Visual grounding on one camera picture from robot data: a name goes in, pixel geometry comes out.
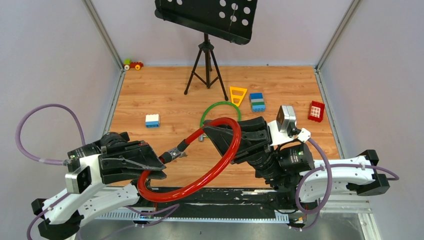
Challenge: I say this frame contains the thick red cable lock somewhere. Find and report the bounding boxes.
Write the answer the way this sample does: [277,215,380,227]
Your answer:
[136,117,242,203]

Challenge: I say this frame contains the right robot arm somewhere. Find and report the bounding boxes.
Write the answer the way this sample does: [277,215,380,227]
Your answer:
[231,117,398,212]

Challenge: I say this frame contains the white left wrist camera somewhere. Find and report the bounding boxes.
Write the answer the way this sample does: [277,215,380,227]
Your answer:
[65,154,107,200]

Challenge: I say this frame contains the black music stand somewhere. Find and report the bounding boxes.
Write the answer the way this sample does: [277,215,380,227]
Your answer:
[154,0,258,101]

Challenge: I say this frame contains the toy car red green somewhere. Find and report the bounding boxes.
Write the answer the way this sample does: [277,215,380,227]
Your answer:
[123,58,144,71]

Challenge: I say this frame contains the yellow triangular plastic piece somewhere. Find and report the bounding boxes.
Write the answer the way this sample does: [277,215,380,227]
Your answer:
[229,86,248,107]

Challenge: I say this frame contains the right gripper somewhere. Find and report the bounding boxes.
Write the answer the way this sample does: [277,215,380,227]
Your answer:
[201,116,283,181]

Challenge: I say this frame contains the green cable lock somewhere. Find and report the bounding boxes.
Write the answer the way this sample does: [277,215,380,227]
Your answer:
[199,101,242,128]

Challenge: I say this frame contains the keys of red lock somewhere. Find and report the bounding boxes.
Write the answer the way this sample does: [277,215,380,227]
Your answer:
[170,149,188,159]

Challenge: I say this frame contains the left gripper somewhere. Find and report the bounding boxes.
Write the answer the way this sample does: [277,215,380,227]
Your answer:
[101,131,169,183]

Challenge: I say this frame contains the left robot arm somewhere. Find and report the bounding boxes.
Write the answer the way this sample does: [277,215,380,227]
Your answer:
[31,132,166,240]

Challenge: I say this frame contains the white blue block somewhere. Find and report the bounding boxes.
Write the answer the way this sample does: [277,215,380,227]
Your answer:
[145,114,161,128]

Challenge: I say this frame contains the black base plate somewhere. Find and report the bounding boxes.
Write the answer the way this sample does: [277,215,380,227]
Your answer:
[129,187,298,220]

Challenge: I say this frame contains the blue green stacked blocks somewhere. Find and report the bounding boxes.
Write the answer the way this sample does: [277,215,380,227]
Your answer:
[249,92,266,112]

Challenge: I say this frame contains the red window block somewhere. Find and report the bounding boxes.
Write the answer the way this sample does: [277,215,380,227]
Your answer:
[307,100,325,123]

